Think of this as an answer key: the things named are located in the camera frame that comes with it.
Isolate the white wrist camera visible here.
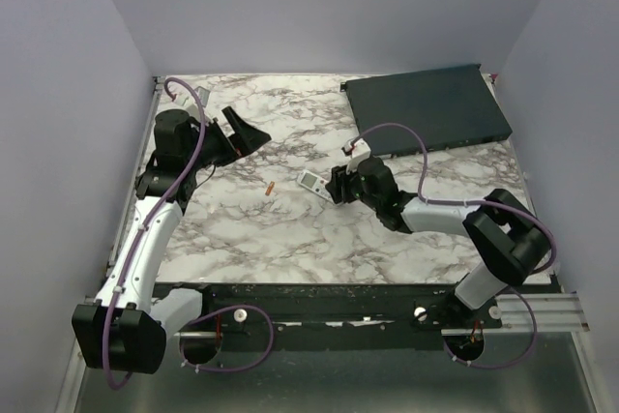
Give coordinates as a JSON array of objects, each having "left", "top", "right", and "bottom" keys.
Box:
[
  {"left": 175, "top": 86, "right": 210, "bottom": 121},
  {"left": 341, "top": 138, "right": 371, "bottom": 165}
]

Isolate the aluminium extrusion rail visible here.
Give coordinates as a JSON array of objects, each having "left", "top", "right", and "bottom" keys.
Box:
[{"left": 497, "top": 293, "right": 590, "bottom": 333}]

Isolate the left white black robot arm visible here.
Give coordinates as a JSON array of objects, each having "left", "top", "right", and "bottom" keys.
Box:
[{"left": 72, "top": 106, "right": 271, "bottom": 374}]

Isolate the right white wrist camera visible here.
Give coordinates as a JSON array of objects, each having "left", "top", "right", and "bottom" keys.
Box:
[{"left": 341, "top": 138, "right": 371, "bottom": 165}]

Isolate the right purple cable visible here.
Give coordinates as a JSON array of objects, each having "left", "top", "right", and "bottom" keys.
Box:
[{"left": 350, "top": 122, "right": 557, "bottom": 370}]

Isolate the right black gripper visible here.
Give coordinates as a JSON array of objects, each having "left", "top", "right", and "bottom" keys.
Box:
[{"left": 325, "top": 157, "right": 381, "bottom": 213}]

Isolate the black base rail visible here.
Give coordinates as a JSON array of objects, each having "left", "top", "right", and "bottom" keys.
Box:
[{"left": 187, "top": 283, "right": 502, "bottom": 352}]

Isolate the orange battery mid table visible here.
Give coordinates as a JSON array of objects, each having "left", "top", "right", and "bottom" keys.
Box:
[{"left": 265, "top": 182, "right": 275, "bottom": 196}]

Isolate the white remote control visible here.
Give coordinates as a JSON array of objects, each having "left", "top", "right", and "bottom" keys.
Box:
[{"left": 297, "top": 169, "right": 333, "bottom": 202}]

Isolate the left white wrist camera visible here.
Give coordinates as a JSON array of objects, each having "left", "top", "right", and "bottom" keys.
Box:
[{"left": 175, "top": 86, "right": 210, "bottom": 121}]

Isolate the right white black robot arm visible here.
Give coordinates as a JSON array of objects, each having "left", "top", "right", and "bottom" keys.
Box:
[{"left": 326, "top": 156, "right": 556, "bottom": 328}]

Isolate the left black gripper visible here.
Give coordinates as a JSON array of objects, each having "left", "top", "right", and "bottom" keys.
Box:
[{"left": 185, "top": 106, "right": 270, "bottom": 172}]

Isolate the dark green flat electronics box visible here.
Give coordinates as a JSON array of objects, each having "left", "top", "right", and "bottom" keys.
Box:
[{"left": 340, "top": 64, "right": 513, "bottom": 158}]

